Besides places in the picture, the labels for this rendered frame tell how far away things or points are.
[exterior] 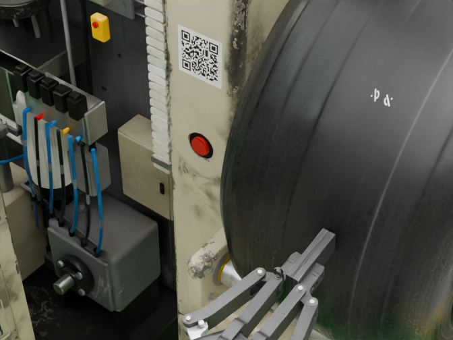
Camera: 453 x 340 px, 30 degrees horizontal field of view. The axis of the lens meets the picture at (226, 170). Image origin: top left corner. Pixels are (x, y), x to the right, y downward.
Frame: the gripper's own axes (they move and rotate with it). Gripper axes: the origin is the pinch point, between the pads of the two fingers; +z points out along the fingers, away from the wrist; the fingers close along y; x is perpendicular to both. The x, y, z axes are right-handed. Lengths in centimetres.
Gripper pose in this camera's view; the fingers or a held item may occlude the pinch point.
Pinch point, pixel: (311, 262)
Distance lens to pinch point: 87.3
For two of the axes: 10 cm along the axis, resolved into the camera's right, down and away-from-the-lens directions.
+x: 0.7, 6.5, 7.5
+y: -8.0, -4.2, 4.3
